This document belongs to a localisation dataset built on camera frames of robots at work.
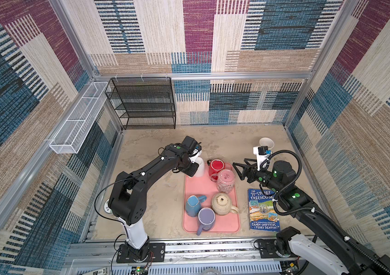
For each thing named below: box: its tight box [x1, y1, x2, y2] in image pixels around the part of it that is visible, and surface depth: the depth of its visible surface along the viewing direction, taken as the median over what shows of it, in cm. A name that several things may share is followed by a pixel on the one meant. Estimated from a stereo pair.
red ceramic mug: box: [206, 158, 226, 183], surface depth 93 cm
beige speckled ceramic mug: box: [211, 192, 239, 216], surface depth 81 cm
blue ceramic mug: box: [185, 194, 208, 218], surface depth 79 cm
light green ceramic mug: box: [259, 137, 275, 150], surface depth 102 cm
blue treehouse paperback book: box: [247, 188, 281, 232], surface depth 81 cm
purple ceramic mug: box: [196, 207, 216, 237], surface depth 76 cm
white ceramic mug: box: [193, 156, 205, 178], surface depth 93 cm
